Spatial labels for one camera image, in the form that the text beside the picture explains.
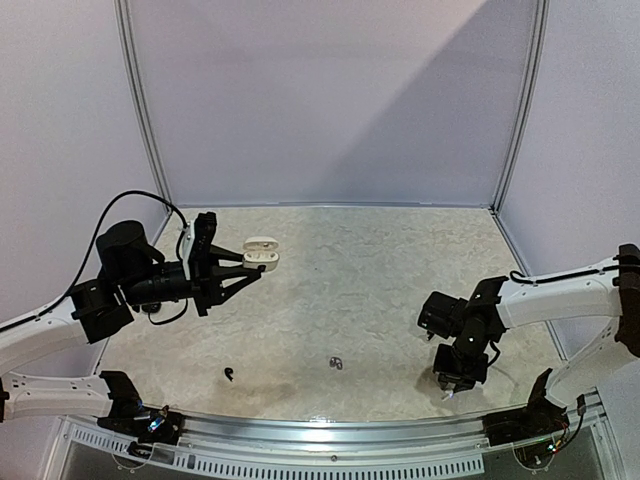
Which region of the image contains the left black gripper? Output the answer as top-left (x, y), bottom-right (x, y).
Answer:
top-left (121, 244), bottom-right (261, 316)

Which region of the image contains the white earbud charging case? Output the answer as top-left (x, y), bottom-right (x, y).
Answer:
top-left (243, 236), bottom-right (280, 272)

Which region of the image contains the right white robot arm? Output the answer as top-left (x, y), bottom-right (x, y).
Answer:
top-left (417, 244), bottom-right (639, 436)

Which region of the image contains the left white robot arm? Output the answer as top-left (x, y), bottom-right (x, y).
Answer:
top-left (1, 212), bottom-right (279, 434)

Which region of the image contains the black charging case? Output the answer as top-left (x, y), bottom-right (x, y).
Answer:
top-left (141, 303), bottom-right (161, 314)

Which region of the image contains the grey earbud centre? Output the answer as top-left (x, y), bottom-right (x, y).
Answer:
top-left (329, 357), bottom-right (343, 370)

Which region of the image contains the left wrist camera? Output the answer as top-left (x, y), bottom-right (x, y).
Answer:
top-left (179, 221), bottom-right (195, 266)

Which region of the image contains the aluminium front rail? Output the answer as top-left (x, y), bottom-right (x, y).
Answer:
top-left (44, 393), bottom-right (624, 479)

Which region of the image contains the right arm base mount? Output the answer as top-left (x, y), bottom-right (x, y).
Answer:
top-left (481, 368), bottom-right (573, 446)

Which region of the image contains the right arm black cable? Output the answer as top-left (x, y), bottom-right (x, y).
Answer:
top-left (508, 254), bottom-right (621, 287)

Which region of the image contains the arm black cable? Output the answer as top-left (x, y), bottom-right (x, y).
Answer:
top-left (508, 254), bottom-right (621, 287)
top-left (49, 188), bottom-right (196, 326)

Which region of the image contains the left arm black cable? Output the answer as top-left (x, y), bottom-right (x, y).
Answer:
top-left (49, 188), bottom-right (196, 326)

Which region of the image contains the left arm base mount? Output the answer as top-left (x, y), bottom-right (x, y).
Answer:
top-left (97, 370), bottom-right (185, 460)

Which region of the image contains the left aluminium frame post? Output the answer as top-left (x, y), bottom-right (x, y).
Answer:
top-left (114, 0), bottom-right (172, 201)

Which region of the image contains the aluminium frame post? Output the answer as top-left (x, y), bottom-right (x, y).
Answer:
top-left (490, 1), bottom-right (549, 216)
top-left (114, 0), bottom-right (172, 201)

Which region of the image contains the right aluminium frame post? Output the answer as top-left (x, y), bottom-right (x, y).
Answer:
top-left (490, 1), bottom-right (549, 216)

